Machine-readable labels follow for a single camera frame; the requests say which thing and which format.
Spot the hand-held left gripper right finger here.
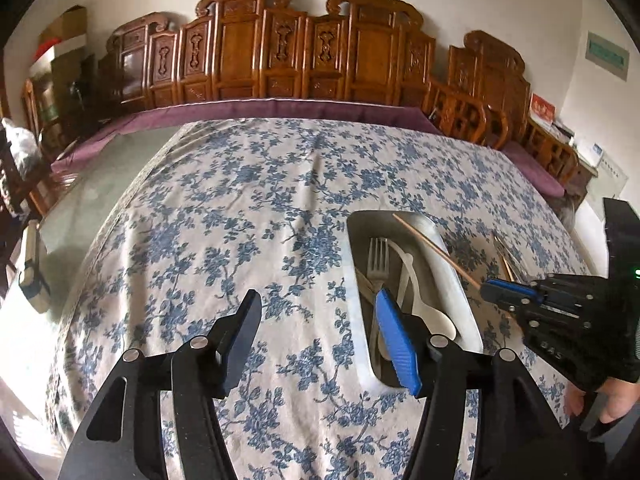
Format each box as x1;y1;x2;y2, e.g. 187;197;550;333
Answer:
375;287;576;480

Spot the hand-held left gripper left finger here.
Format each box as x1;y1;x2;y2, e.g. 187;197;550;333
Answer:
59;289;263;480

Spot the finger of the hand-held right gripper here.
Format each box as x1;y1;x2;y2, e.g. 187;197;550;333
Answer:
492;295;546;319
482;278;543;302

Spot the metal tray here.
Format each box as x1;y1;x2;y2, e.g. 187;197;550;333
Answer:
346;210;485;390

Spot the metal spoon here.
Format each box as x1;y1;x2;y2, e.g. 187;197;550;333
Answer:
491;232;527;281

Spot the white plastic spoon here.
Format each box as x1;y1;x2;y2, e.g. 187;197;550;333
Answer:
387;239;458;341

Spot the metal fork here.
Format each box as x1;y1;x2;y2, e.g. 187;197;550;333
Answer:
366;236;391;311

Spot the person's right hand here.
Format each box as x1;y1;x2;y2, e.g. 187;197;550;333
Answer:
565;376;640;426

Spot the purple armchair cushion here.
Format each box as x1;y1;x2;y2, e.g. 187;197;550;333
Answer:
500;140;566;198

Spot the blue floral tablecloth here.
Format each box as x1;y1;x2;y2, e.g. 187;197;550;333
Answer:
45;117;601;480

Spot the wooden side table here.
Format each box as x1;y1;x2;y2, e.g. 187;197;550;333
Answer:
525;115;598;196

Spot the red gift box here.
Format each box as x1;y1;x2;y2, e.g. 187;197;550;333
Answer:
529;92;556;123

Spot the carved wooden armchair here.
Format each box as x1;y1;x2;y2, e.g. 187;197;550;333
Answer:
427;30;581;186

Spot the purple sofa cushion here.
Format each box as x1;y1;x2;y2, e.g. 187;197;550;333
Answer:
50;99;441;171

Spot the small bottle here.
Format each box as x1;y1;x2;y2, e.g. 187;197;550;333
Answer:
17;220;51;313

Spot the wooden chair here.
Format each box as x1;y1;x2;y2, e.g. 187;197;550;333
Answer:
0;130;56;216

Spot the carved wooden sofa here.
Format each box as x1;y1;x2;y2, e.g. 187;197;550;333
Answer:
97;0;436;111

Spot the clear plastic bag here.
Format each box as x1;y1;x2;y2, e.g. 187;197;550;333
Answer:
0;119;41;171

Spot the wooden cabinet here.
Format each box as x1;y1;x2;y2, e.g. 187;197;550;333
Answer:
22;55;96;136

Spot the brown cardboard box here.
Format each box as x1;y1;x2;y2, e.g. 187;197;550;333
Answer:
37;5;88;48

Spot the white wall panel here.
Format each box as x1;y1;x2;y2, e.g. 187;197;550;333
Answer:
585;162;628;211

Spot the green wall sign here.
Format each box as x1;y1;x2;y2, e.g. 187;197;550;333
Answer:
585;31;630;81

